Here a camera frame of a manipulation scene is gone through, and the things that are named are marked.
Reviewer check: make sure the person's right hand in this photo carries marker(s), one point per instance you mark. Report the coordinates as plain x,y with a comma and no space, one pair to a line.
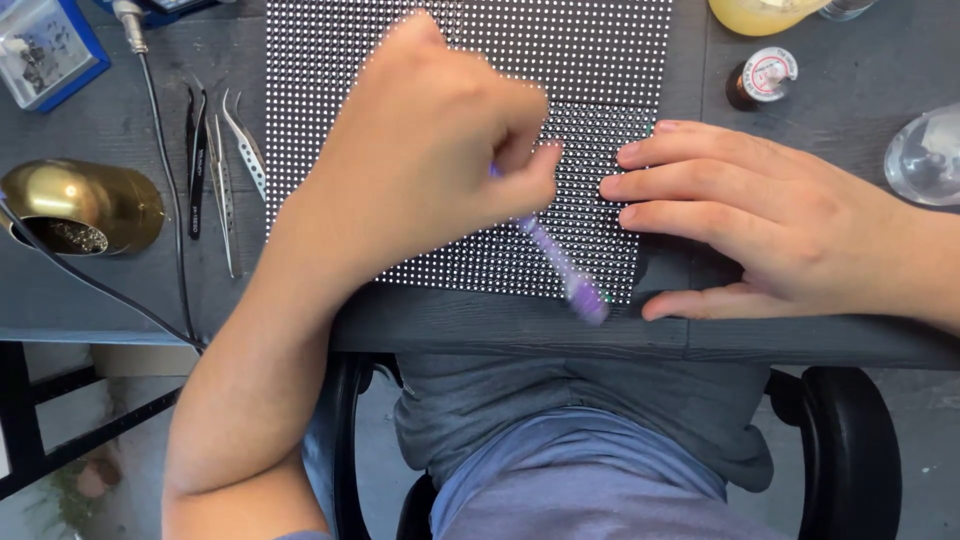
810,232

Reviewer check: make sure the person's left hand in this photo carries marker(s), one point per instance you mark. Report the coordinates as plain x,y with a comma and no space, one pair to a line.
420,150

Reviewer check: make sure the small black LED matrix module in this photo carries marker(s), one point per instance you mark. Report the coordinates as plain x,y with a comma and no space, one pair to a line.
592,135

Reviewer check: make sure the purple brush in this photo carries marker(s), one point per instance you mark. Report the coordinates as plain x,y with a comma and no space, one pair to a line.
562,262

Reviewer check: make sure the large black LED matrix panel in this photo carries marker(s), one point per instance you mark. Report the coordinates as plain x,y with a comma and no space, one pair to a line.
315,90

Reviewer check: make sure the curved silver tweezers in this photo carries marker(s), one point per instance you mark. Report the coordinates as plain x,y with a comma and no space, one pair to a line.
247,146

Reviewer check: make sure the straight silver tweezers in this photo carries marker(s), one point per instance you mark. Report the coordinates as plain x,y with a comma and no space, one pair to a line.
223,202

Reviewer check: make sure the black office chair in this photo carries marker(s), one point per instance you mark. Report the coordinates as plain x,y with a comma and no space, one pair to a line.
851,450

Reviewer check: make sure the yellow container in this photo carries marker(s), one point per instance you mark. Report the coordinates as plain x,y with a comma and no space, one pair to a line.
757,16

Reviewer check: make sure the black tweezers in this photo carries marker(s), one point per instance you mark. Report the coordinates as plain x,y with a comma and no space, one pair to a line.
197,165

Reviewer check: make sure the small clear glass jar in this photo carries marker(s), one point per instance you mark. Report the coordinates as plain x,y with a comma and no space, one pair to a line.
846,7

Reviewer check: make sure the person's grey shirt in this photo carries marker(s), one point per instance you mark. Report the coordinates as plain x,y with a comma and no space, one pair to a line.
570,390

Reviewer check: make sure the dark blue device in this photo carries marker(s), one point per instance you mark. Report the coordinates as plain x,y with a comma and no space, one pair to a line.
169,9

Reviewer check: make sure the brass tip cleaner holder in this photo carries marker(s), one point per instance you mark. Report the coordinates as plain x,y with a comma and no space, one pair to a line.
97,199

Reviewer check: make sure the blue box with clear lid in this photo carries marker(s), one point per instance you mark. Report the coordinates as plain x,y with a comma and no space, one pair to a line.
45,49

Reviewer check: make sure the black metal table frame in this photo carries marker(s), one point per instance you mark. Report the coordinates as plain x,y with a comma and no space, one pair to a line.
19,420

